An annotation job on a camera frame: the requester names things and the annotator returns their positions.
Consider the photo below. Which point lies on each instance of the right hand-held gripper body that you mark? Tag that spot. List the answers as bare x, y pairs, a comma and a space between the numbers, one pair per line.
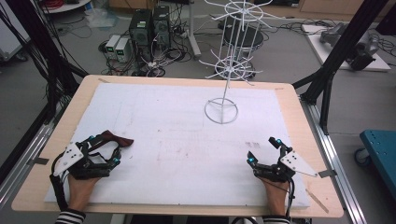
281, 169

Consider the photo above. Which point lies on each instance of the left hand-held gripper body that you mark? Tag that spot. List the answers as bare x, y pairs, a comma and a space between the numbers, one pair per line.
74, 161

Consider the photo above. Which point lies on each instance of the dark red bow tie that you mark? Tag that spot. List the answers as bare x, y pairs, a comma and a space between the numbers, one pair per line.
115, 139

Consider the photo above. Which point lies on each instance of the person's right hand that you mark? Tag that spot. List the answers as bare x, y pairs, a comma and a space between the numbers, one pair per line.
275, 194

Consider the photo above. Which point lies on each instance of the person's left hand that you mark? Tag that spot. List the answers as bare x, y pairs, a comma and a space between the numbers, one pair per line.
81, 190

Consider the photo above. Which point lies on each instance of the grey tape strip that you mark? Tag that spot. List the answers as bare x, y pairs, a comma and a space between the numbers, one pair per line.
327, 173
39, 160

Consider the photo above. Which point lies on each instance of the thin wooden strip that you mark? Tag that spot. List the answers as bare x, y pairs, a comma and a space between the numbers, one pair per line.
317, 200

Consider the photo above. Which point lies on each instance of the person's right striped sleeve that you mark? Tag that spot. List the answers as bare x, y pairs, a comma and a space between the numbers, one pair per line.
275, 220

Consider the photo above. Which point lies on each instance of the person's striped sleeve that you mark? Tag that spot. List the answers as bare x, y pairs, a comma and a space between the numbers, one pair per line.
70, 217
275, 220

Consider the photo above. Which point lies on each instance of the person's left striped sleeve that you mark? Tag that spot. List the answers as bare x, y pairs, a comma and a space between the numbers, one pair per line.
70, 217

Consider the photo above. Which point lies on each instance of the white foam mat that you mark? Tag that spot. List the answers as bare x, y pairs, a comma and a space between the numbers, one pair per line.
186, 140

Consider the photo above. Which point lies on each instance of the grey bench power supply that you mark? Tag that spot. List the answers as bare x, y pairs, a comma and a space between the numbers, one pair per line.
112, 46
122, 49

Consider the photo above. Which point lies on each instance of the blue wheeled cart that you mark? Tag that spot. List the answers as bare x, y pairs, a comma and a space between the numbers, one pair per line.
381, 155

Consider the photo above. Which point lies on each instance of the white floor board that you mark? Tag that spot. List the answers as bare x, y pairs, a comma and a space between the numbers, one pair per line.
320, 46

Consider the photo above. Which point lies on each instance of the black round stool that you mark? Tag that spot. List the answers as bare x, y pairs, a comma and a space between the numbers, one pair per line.
244, 39

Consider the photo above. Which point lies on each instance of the black computer tower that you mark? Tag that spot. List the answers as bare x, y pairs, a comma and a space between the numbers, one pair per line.
141, 32
162, 26

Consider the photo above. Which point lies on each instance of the clear plastic bag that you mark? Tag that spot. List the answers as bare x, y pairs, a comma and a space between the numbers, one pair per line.
100, 17

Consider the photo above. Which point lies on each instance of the black and grey device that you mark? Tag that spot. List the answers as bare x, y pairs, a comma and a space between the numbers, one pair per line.
364, 53

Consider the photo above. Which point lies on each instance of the white round table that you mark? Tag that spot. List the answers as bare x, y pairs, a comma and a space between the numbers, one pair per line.
67, 5

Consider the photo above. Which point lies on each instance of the white metal stand leg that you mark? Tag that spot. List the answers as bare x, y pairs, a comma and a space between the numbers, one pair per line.
193, 31

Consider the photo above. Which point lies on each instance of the aluminium frame rail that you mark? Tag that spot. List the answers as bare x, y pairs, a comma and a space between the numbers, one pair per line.
28, 149
333, 161

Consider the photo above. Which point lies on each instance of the black metal frame post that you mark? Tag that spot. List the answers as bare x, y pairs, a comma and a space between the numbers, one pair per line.
37, 40
339, 53

